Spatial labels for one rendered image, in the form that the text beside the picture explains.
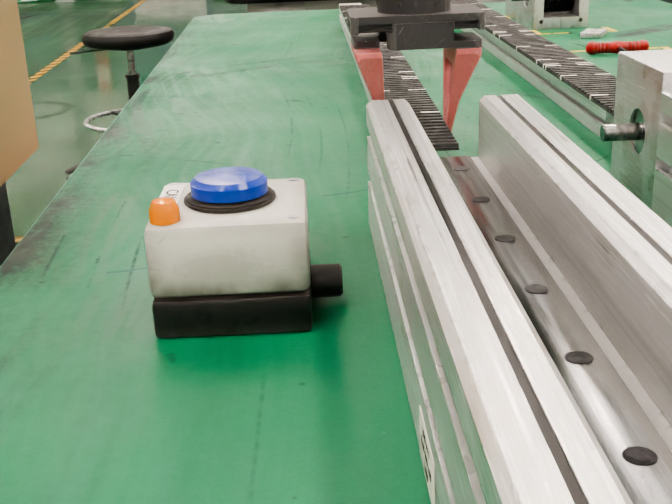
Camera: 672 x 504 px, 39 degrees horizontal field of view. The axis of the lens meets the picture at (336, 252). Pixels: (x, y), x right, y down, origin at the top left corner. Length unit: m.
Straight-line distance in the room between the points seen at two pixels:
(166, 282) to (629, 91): 0.37
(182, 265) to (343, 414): 0.12
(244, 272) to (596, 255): 0.18
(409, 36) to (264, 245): 0.31
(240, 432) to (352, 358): 0.08
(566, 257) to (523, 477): 0.22
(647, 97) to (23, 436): 0.45
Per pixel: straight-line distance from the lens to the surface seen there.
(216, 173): 0.49
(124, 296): 0.54
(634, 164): 0.69
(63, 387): 0.45
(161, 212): 0.46
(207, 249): 0.46
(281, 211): 0.47
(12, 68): 0.86
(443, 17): 0.73
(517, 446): 0.22
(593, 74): 0.98
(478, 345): 0.27
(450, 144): 0.71
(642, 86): 0.68
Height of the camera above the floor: 0.98
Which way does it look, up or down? 21 degrees down
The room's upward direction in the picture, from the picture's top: 2 degrees counter-clockwise
